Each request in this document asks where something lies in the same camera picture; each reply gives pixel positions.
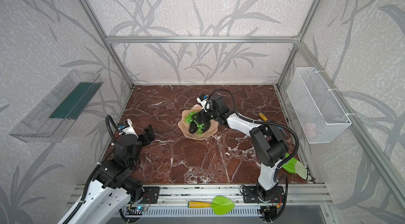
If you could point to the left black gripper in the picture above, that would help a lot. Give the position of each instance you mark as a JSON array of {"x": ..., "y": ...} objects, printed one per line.
[{"x": 143, "y": 136}]

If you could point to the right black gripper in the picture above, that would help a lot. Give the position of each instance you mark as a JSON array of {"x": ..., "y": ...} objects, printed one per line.
[{"x": 206, "y": 115}]

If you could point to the green fake grape bunch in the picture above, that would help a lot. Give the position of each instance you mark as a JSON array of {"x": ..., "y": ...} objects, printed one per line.
[{"x": 189, "y": 118}]

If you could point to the dark fake avocado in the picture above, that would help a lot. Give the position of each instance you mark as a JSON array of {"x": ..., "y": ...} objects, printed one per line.
[{"x": 193, "y": 128}]

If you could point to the pink scalloped fruit bowl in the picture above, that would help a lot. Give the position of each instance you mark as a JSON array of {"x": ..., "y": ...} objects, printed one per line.
[{"x": 184, "y": 128}]

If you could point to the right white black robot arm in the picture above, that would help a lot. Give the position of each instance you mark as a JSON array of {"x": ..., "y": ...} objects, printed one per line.
[{"x": 274, "y": 144}]

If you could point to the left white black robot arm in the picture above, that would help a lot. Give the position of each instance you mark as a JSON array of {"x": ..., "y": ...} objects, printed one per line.
[{"x": 110, "y": 187}]

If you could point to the small circuit board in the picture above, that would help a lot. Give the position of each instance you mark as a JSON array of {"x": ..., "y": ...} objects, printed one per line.
[{"x": 136, "y": 210}]

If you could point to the green pad in shelf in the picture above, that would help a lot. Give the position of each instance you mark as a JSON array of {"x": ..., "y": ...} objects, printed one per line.
[{"x": 74, "y": 104}]

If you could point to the pink object in basket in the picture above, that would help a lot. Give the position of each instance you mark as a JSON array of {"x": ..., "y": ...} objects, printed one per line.
[{"x": 310, "y": 130}]

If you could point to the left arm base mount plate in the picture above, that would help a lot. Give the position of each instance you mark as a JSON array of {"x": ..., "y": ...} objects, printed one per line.
[{"x": 149, "y": 195}]

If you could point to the blue toy rake yellow handle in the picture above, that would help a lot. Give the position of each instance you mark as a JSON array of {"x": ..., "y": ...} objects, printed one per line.
[{"x": 263, "y": 117}]

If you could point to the aluminium front rail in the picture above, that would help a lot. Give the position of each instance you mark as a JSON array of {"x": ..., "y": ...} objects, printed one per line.
[{"x": 297, "y": 195}]

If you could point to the green toy trowel yellow handle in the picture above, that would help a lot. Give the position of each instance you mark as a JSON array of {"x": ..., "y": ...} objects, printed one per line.
[{"x": 220, "y": 205}]

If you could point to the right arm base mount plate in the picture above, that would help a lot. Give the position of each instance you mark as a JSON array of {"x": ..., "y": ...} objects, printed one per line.
[{"x": 256, "y": 194}]

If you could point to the clear plastic wall shelf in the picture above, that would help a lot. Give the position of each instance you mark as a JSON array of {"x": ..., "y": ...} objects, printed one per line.
[{"x": 37, "y": 126}]

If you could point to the white wire mesh basket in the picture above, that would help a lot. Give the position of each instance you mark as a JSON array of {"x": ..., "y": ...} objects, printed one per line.
[{"x": 314, "y": 101}]

